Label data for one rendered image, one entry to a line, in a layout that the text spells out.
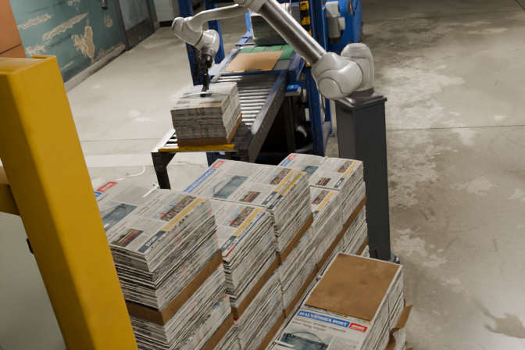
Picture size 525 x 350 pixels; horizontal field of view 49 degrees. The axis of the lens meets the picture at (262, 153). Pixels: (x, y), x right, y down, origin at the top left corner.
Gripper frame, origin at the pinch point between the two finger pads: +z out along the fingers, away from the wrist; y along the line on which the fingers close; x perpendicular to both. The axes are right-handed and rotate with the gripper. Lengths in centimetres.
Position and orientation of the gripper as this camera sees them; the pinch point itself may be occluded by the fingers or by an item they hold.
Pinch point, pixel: (199, 86)
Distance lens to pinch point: 316.2
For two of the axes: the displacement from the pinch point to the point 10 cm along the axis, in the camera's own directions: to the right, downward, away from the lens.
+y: 2.0, 6.0, 7.8
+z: -1.2, 8.0, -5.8
